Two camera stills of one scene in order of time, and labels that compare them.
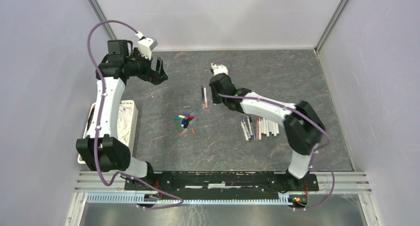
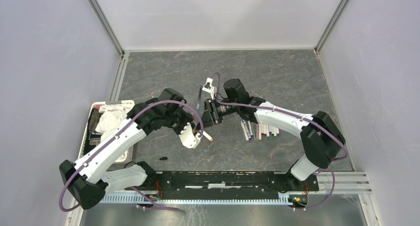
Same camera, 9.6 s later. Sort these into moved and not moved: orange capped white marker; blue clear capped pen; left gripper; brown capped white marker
Moved: left gripper; orange capped white marker
Not moved: brown capped white marker; blue clear capped pen
